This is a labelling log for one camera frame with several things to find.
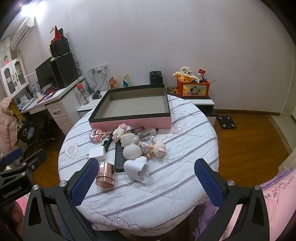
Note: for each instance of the small orange toy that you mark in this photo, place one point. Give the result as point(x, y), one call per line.
point(175, 90)

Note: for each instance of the white round figurine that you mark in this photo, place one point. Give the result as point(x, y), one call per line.
point(131, 151)

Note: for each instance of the low white side table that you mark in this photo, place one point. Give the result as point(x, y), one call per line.
point(87, 107)

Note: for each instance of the rose gold metal cup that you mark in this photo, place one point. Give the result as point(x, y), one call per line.
point(105, 173)

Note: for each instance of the water bottle with red cap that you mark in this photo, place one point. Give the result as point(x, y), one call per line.
point(84, 96)

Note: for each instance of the blue white snack bag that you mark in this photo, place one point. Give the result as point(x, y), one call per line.
point(126, 81)

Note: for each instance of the black computer monitor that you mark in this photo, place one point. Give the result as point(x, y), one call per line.
point(44, 74)

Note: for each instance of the white air conditioner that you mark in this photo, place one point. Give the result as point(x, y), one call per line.
point(22, 34)

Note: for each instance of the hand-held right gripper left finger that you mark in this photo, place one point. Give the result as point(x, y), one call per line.
point(84, 183)

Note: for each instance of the white wall socket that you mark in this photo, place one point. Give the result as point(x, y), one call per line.
point(99, 69)

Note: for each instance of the red white card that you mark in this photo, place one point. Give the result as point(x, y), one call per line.
point(202, 73)

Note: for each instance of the red triangular item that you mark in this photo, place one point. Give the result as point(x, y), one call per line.
point(56, 34)

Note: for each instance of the black bathroom scale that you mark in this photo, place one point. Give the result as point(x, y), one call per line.
point(226, 121)

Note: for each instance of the pink box with black rim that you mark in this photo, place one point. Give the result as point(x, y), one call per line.
point(129, 122)

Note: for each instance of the black cylinder appliance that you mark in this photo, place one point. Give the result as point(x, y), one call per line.
point(155, 77)

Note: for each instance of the small pink doll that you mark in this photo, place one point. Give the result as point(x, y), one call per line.
point(6, 60)

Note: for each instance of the blue foil packet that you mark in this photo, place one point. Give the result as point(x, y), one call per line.
point(134, 130)

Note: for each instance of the clear glass bottle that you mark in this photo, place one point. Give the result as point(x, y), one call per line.
point(148, 132)

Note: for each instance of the pink block toy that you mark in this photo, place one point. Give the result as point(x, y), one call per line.
point(97, 135)

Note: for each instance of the black hair clip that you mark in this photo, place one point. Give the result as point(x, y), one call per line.
point(107, 141)

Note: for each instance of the orange storage crate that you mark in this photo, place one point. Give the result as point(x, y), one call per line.
point(193, 90)

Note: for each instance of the white striped quilt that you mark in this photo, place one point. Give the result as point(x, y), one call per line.
point(175, 162)

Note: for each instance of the white glass-door cabinet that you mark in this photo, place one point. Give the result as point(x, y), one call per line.
point(13, 78)

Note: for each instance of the white black nightstand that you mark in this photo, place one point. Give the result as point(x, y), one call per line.
point(201, 102)

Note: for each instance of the pink pig doll figurine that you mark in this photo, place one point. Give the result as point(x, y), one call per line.
point(158, 148)

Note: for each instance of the black office chair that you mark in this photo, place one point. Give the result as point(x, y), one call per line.
point(34, 129)

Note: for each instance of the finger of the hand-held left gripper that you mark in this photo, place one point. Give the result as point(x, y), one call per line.
point(11, 156)
point(16, 170)

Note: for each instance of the pink padded jacket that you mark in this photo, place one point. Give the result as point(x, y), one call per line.
point(8, 125)

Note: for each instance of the black computer tower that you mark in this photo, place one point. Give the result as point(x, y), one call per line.
point(64, 71)

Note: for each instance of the cream plush toy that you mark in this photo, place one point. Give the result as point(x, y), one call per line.
point(186, 74)

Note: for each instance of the white pink brick figure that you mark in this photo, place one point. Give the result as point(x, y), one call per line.
point(119, 132)

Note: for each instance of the orange snack bag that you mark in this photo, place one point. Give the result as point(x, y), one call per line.
point(112, 83)

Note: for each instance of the pink printed blanket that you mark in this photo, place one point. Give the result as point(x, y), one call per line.
point(279, 197)

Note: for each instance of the black remote control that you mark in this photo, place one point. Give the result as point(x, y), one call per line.
point(119, 160)

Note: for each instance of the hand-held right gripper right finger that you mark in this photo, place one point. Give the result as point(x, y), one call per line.
point(209, 185)

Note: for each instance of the white desk with drawers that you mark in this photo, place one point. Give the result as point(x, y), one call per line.
point(62, 113)

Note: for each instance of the white charger plug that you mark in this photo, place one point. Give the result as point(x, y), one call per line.
point(98, 153)

